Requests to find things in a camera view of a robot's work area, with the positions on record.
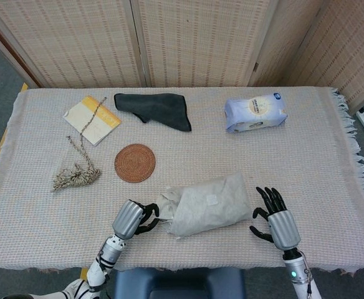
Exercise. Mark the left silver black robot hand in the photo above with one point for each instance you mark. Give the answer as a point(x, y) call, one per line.
point(132, 220)

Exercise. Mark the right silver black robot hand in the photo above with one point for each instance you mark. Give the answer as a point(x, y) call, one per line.
point(278, 220)

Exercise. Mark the grey plastic-wrapped package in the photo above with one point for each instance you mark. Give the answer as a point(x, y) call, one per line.
point(210, 206)

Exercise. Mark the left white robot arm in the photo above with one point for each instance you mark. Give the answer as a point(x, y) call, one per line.
point(98, 268)

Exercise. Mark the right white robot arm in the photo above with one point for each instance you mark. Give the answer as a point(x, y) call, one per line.
point(298, 274)

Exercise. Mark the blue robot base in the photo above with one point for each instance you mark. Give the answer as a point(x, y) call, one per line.
point(179, 283)

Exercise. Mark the round brown woven coaster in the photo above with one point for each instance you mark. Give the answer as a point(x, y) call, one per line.
point(135, 162)

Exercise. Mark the pale woven tablecloth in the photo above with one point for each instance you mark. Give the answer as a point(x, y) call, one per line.
point(182, 149)

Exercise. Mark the yellow white book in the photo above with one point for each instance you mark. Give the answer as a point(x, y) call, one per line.
point(91, 121)

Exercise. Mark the blue white tissue pack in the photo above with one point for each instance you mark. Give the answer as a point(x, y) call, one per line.
point(256, 114)

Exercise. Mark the dark grey towel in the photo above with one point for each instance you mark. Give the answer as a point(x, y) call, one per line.
point(157, 109)

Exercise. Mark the woven folding screen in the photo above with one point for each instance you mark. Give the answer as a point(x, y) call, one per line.
point(182, 40)

